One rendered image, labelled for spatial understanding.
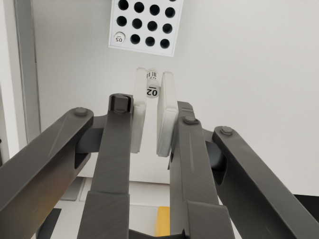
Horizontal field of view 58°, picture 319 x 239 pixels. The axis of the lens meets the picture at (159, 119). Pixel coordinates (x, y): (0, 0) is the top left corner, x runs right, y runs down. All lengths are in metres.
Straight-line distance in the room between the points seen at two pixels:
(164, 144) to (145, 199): 0.36
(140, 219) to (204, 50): 0.28
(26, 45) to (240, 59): 0.28
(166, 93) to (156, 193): 0.38
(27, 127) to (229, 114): 0.29
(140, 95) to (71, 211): 0.36
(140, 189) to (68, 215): 0.13
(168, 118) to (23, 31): 0.22
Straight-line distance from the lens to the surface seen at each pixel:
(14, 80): 0.32
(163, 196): 0.53
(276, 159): 0.54
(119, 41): 0.37
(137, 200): 0.51
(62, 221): 0.48
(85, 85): 0.44
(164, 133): 0.15
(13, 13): 0.32
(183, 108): 0.17
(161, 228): 0.41
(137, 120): 0.15
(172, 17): 0.38
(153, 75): 0.23
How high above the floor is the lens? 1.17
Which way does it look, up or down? 64 degrees down
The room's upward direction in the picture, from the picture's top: 177 degrees clockwise
